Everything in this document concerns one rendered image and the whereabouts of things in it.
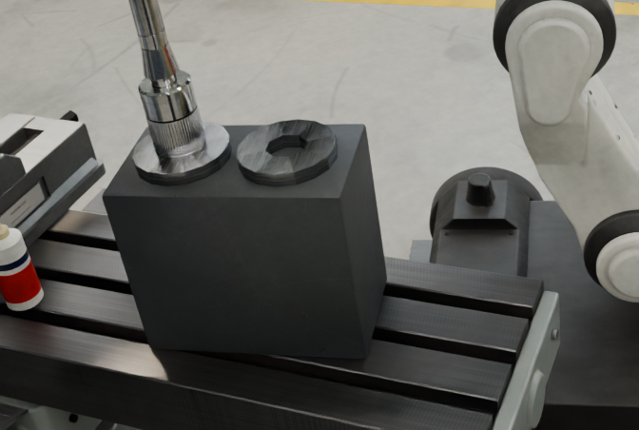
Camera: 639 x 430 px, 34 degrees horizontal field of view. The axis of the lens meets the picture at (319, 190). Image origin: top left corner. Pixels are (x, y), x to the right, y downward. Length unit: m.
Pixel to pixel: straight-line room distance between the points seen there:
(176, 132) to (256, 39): 2.83
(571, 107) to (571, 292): 0.38
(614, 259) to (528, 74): 0.30
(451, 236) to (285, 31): 2.19
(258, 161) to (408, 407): 0.25
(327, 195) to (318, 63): 2.65
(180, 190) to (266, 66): 2.64
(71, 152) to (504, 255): 0.68
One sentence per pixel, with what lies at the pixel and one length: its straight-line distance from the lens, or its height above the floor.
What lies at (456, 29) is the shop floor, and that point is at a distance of 3.61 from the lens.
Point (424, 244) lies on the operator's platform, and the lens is 1.96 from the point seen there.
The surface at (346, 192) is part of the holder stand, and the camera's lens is 0.89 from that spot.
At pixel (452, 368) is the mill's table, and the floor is 0.92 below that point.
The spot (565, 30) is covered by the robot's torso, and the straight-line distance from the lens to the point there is 1.24.
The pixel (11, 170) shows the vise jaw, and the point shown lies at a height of 1.01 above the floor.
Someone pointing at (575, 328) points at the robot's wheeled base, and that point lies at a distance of 1.53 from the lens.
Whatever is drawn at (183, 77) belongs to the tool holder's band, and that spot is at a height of 1.19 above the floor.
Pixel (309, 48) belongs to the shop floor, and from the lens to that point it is 3.62.
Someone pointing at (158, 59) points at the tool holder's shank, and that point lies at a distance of 0.91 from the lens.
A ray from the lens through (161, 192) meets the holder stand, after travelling 0.93.
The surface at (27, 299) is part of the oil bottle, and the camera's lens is 1.16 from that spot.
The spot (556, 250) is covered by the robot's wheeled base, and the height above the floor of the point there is 0.57.
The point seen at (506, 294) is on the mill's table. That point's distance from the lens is 1.05.
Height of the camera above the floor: 1.60
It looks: 34 degrees down
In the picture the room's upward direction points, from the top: 10 degrees counter-clockwise
